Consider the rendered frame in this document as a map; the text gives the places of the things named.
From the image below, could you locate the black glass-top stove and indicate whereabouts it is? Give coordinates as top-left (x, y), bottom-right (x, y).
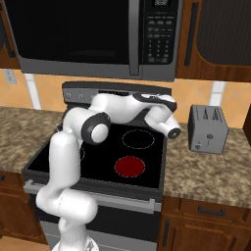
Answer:
top-left (22, 80), bottom-right (174, 251)

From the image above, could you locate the grey toaster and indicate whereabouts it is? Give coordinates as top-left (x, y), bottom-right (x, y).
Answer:
top-left (187, 104), bottom-right (229, 155)

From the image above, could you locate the black oven door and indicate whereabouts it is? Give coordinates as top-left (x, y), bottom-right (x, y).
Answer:
top-left (34, 195), bottom-right (162, 251)

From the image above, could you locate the black and grey microwave oven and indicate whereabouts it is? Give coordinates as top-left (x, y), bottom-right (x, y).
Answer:
top-left (2, 0), bottom-right (184, 83)

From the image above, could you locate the brown wooden drawer front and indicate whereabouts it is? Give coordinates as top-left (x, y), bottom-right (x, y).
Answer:
top-left (170, 195), bottom-right (251, 229)
top-left (0, 170), bottom-right (26, 196)

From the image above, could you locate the brown base cupboard door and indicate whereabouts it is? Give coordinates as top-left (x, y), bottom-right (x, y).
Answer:
top-left (157, 214), bottom-right (251, 251)
top-left (0, 188), bottom-right (49, 245)

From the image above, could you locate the grey oven door handle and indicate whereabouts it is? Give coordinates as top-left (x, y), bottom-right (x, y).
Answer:
top-left (23, 178), bottom-right (163, 214)

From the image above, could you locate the grey microwave door handle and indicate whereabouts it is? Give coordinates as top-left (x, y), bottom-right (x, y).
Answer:
top-left (127, 0), bottom-right (141, 77)

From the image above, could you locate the black cupboard door handle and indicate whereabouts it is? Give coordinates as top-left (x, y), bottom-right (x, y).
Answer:
top-left (183, 2), bottom-right (200, 68)
top-left (162, 218), bottom-right (172, 249)
top-left (0, 12), bottom-right (17, 60)

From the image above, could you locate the grey wall socket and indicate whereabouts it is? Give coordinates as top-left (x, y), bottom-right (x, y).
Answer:
top-left (3, 69), bottom-right (18, 86)

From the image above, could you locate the brown wall cupboard door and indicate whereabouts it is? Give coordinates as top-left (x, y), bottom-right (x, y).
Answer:
top-left (0, 0), bottom-right (22, 71)
top-left (175, 0), bottom-right (251, 83)

